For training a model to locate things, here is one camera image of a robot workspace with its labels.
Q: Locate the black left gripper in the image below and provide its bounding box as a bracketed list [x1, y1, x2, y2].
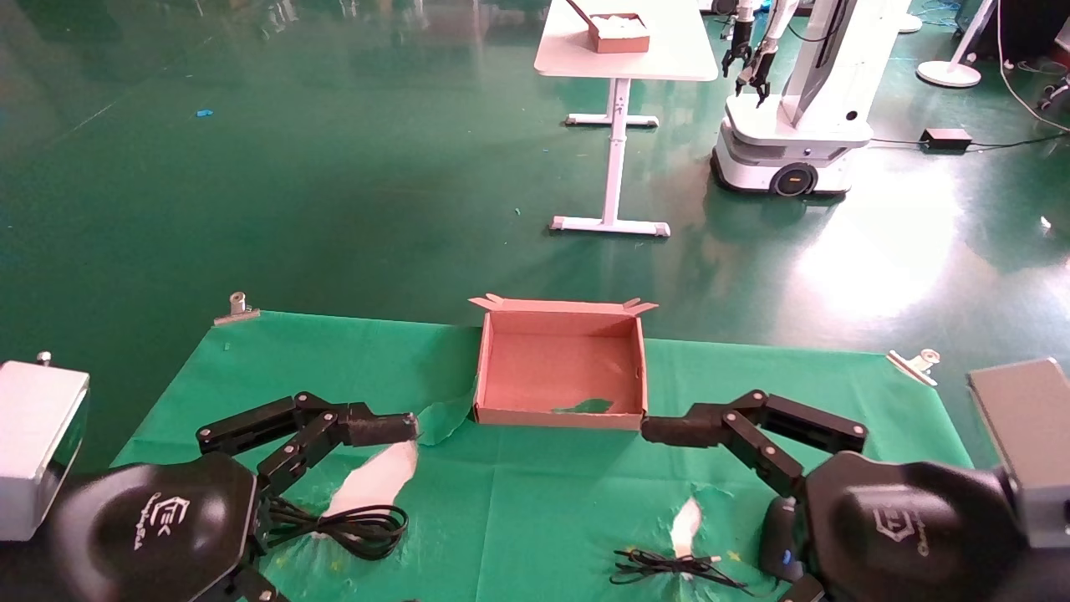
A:
[50, 391, 418, 602]

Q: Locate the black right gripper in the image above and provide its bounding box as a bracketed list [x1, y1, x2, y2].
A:
[641, 390, 1027, 602]

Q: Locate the black wired computer mouse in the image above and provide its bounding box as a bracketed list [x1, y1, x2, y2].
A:
[609, 497, 808, 597]

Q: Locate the black power cable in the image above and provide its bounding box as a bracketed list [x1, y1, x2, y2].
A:
[262, 493, 410, 562]

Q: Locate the open brown cardboard box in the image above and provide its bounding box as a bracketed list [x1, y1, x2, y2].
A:
[468, 293, 659, 431]

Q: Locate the small cardboard box with white filling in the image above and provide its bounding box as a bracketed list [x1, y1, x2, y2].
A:
[567, 0, 651, 54]

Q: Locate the metal table clip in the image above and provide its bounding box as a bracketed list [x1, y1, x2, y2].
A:
[213, 291, 261, 326]
[886, 348, 942, 387]

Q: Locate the torn green tablecloth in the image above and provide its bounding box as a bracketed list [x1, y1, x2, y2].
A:
[111, 311, 976, 602]

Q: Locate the white wheeled background robot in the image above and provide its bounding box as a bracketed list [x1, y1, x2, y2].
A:
[711, 0, 914, 199]

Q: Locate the white round floor stand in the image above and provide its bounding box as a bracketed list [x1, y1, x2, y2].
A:
[916, 0, 997, 89]

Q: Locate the black power adapter with cord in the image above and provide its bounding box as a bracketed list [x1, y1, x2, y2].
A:
[869, 127, 1070, 154]

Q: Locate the white floor cable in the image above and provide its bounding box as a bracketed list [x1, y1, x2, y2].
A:
[995, 0, 1070, 133]

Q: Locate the white pedestal table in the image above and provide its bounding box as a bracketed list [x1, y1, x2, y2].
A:
[534, 0, 720, 238]

